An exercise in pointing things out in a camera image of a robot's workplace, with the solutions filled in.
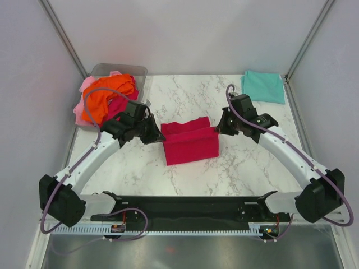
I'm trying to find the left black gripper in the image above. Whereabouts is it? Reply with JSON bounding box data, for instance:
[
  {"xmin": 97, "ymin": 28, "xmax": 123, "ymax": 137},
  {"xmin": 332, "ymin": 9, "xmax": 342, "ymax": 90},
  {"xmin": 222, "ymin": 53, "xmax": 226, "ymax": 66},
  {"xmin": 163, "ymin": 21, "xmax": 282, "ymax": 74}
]
[{"xmin": 134, "ymin": 114, "xmax": 165, "ymax": 145}]

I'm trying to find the crimson red t shirt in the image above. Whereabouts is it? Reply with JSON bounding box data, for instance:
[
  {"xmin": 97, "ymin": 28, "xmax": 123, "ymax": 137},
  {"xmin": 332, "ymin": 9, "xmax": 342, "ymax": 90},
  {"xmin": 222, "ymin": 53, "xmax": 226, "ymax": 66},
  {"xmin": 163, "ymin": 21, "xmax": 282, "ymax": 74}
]
[{"xmin": 161, "ymin": 117, "xmax": 219, "ymax": 166}]

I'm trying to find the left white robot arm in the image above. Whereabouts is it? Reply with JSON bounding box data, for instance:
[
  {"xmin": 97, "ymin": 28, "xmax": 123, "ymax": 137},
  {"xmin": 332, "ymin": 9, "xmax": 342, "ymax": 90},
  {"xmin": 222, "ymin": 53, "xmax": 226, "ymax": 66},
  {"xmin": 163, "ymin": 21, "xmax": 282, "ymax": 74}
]
[{"xmin": 39, "ymin": 114, "xmax": 165, "ymax": 227}]

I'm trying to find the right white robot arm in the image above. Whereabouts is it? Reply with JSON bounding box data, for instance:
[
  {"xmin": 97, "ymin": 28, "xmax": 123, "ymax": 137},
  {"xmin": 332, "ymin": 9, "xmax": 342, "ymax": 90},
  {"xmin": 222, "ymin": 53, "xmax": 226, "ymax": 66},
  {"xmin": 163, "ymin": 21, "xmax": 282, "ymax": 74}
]
[{"xmin": 215, "ymin": 107, "xmax": 347, "ymax": 223}]

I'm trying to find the magenta t shirt in bin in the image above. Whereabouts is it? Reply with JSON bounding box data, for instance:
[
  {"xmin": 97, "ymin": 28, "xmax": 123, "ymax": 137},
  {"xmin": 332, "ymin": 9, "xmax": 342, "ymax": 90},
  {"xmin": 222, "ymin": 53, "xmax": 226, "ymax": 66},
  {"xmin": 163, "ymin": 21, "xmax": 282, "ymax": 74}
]
[{"xmin": 102, "ymin": 74, "xmax": 139, "ymax": 124}]

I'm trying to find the folded teal t shirt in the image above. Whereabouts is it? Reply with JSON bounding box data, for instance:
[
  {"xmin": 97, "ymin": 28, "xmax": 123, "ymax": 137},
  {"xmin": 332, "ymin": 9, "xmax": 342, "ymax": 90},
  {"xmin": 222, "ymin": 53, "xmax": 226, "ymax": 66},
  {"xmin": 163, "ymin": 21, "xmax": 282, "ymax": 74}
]
[{"xmin": 241, "ymin": 70, "xmax": 285, "ymax": 105}]

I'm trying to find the grey plastic bin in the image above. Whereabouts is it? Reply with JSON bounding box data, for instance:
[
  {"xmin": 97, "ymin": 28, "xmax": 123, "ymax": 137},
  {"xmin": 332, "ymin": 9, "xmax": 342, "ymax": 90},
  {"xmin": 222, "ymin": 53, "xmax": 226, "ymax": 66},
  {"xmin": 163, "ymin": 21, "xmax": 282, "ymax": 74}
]
[{"xmin": 74, "ymin": 63, "xmax": 149, "ymax": 132}]

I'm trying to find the orange t shirt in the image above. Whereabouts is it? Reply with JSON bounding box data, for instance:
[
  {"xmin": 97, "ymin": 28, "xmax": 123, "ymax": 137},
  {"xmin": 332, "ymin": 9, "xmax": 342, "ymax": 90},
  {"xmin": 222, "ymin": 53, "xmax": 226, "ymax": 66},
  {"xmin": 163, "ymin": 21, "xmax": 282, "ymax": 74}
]
[{"xmin": 74, "ymin": 71, "xmax": 139, "ymax": 126}]

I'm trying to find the light pink t shirt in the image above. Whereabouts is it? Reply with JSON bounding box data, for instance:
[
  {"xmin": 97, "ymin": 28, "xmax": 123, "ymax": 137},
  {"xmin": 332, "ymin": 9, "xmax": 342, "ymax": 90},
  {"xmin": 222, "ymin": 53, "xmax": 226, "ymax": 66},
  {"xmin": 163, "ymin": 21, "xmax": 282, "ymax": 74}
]
[{"xmin": 73, "ymin": 71, "xmax": 134, "ymax": 126}]

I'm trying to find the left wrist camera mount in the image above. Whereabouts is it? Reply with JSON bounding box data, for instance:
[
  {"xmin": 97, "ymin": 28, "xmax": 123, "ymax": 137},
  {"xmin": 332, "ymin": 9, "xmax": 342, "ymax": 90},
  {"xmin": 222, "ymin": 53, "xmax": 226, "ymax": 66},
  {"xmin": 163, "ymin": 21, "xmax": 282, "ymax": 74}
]
[{"xmin": 124, "ymin": 100, "xmax": 150, "ymax": 121}]

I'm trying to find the right aluminium frame post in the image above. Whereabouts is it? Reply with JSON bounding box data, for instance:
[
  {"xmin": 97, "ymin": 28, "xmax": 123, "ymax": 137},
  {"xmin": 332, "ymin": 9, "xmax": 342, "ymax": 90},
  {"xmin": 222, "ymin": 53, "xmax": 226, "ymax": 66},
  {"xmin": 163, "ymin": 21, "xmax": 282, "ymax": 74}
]
[{"xmin": 283, "ymin": 0, "xmax": 337, "ymax": 82}]

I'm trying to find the aluminium frame post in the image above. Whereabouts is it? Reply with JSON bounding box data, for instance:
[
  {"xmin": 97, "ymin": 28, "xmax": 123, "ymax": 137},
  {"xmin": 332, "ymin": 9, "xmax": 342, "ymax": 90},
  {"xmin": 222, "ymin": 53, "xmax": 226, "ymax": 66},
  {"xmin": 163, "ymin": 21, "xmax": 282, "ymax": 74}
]
[
  {"xmin": 39, "ymin": 0, "xmax": 88, "ymax": 78},
  {"xmin": 283, "ymin": 0, "xmax": 337, "ymax": 82}
]

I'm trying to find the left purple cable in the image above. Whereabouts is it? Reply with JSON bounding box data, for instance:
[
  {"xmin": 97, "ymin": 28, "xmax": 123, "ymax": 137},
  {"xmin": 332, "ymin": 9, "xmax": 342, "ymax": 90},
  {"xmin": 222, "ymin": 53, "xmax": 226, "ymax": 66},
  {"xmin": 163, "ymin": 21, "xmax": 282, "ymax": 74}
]
[{"xmin": 40, "ymin": 87, "xmax": 149, "ymax": 242}]

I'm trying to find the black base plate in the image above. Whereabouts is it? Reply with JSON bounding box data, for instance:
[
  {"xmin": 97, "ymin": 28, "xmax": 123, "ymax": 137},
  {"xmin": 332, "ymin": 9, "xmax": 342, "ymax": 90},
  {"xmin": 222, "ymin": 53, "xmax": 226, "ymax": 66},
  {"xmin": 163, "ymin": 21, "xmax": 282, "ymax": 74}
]
[{"xmin": 90, "ymin": 192, "xmax": 290, "ymax": 231}]

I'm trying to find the white slotted cable duct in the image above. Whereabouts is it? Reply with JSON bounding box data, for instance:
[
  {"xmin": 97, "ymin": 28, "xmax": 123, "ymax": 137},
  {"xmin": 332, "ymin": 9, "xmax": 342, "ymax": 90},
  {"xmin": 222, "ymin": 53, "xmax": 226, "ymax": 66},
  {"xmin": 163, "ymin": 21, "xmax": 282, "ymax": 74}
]
[{"xmin": 52, "ymin": 222, "xmax": 279, "ymax": 236}]

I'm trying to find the left aluminium frame post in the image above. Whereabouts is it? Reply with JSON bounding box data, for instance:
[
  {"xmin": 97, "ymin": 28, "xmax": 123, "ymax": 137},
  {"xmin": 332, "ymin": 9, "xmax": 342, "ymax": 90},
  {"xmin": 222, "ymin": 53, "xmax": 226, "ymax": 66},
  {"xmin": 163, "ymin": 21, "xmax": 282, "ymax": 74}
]
[{"xmin": 39, "ymin": 0, "xmax": 88, "ymax": 78}]

